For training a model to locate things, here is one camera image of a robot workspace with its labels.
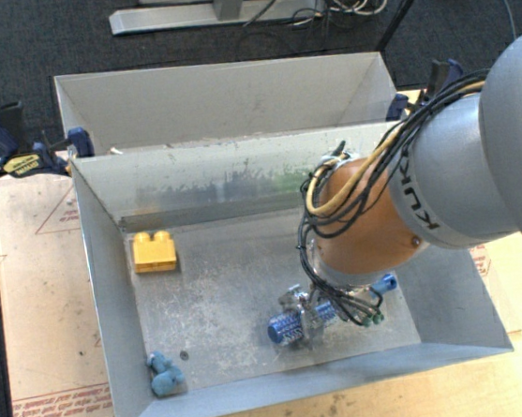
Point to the grey metal bin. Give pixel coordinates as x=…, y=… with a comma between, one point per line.
x=234, y=296

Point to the blue toy animal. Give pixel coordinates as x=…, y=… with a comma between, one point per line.
x=167, y=380

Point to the yellow toy brick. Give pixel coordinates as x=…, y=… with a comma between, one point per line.
x=154, y=256

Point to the brown cardboard board, red print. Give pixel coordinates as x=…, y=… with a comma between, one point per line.
x=45, y=300

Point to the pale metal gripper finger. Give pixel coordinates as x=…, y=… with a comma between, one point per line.
x=312, y=329
x=294, y=299

